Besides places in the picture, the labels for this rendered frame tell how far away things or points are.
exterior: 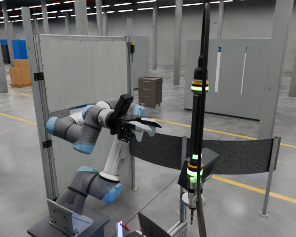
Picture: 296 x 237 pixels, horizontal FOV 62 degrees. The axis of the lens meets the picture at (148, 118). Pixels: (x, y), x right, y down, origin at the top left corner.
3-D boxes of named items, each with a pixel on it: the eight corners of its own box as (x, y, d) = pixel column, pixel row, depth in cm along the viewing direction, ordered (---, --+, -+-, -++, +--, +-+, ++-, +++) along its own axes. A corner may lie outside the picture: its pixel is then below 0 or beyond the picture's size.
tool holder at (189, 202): (206, 213, 70) (209, 183, 67) (182, 211, 71) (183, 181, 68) (203, 195, 79) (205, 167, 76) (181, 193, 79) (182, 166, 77)
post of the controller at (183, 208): (183, 223, 152) (184, 195, 146) (179, 221, 154) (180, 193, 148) (186, 220, 154) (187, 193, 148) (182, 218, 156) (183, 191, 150)
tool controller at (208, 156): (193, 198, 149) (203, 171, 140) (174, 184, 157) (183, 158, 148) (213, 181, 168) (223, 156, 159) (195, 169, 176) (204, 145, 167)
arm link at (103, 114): (112, 106, 97) (96, 110, 91) (120, 108, 94) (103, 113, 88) (113, 124, 99) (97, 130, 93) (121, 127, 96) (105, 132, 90)
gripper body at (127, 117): (143, 137, 89) (120, 130, 97) (143, 114, 87) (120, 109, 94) (128, 143, 83) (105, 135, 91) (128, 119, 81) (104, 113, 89)
